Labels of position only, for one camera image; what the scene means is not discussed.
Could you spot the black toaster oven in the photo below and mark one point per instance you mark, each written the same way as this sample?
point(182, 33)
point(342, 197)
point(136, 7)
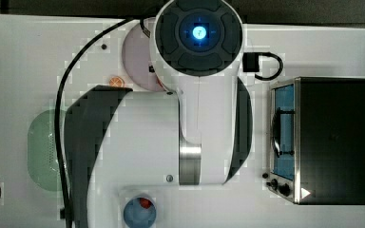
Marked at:
point(317, 141)

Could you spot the lilac round plate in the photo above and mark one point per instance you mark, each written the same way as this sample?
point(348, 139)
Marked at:
point(137, 63)

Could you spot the orange slice toy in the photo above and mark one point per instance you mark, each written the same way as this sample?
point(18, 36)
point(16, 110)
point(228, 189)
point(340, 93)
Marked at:
point(117, 81)

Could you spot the red toy in cup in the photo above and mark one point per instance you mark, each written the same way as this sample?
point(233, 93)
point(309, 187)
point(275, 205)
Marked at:
point(145, 203)

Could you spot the blue cup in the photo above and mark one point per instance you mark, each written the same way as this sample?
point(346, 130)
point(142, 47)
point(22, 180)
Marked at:
point(135, 216)

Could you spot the green perforated colander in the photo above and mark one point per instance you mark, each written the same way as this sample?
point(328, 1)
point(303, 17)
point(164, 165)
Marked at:
point(43, 165)

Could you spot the black camera box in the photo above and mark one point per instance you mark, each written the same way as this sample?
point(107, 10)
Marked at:
point(250, 62)

